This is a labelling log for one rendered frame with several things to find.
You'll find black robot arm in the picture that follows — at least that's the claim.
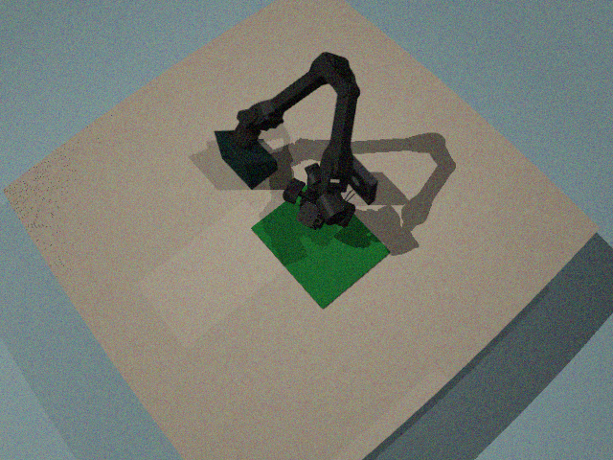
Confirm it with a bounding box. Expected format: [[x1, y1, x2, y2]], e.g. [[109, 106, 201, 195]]
[[228, 52, 360, 230]]

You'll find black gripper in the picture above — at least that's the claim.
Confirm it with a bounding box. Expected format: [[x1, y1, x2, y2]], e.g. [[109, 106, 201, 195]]
[[283, 178, 355, 227]]

